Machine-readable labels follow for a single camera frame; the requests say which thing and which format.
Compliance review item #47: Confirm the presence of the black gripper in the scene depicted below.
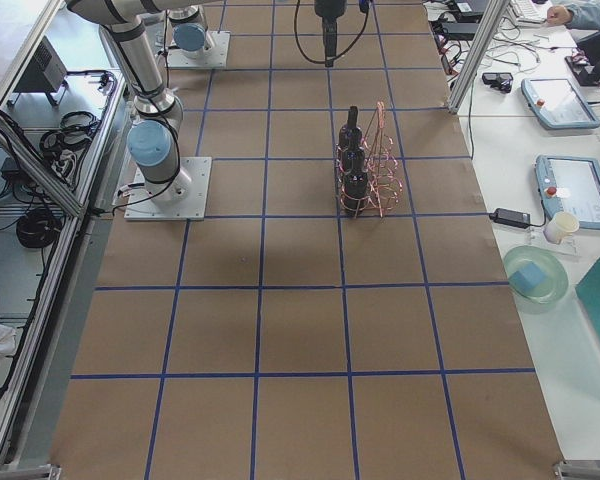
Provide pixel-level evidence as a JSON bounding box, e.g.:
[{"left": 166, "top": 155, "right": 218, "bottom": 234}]
[{"left": 314, "top": 0, "right": 347, "bottom": 67}]

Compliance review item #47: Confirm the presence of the dark green wine bottle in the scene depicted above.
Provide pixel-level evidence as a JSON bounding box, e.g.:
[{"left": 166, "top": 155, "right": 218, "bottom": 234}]
[{"left": 340, "top": 147, "right": 365, "bottom": 175}]

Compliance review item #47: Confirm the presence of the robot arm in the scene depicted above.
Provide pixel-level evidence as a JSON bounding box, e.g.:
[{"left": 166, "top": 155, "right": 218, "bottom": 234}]
[
  {"left": 66, "top": 1, "right": 208, "bottom": 204},
  {"left": 162, "top": 0, "right": 346, "bottom": 68}
]

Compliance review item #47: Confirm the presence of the dark wine bottle in basket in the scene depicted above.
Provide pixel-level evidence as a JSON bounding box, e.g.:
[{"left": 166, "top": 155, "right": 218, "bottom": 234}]
[{"left": 342, "top": 169, "right": 368, "bottom": 217}]

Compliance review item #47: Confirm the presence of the teach pendant far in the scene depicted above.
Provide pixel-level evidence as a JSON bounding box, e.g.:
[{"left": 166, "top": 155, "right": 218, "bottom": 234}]
[{"left": 520, "top": 78, "right": 600, "bottom": 130}]

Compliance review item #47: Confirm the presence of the teach pendant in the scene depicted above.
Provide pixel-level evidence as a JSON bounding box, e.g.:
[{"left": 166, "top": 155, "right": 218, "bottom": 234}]
[
  {"left": 534, "top": 155, "right": 600, "bottom": 230},
  {"left": 520, "top": 78, "right": 600, "bottom": 130}
]

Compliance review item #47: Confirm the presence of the black power brick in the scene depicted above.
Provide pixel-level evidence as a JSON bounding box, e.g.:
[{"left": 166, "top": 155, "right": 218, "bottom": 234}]
[{"left": 489, "top": 208, "right": 531, "bottom": 229}]

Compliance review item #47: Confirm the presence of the teach pendant near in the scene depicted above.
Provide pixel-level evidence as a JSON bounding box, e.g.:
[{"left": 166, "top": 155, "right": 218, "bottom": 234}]
[{"left": 534, "top": 155, "right": 600, "bottom": 230}]

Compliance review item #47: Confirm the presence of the white paper cup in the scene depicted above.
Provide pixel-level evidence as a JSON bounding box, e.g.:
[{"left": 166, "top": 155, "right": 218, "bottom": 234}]
[{"left": 543, "top": 211, "right": 580, "bottom": 244}]

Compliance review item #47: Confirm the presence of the green plate with blue block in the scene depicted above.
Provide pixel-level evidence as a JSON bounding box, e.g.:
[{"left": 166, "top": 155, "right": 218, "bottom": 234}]
[{"left": 503, "top": 246, "right": 569, "bottom": 304}]

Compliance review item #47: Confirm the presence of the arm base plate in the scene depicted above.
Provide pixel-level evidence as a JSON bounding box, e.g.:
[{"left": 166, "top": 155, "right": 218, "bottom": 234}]
[
  {"left": 168, "top": 27, "right": 230, "bottom": 70},
  {"left": 124, "top": 157, "right": 212, "bottom": 221}
]

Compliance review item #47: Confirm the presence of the copper wire wine basket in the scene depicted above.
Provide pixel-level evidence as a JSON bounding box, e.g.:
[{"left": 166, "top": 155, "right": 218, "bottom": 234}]
[{"left": 336, "top": 101, "right": 403, "bottom": 218}]

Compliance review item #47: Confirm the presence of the aluminium frame post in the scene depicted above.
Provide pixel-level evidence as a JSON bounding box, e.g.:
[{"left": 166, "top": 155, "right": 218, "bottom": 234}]
[{"left": 447, "top": 0, "right": 509, "bottom": 114}]

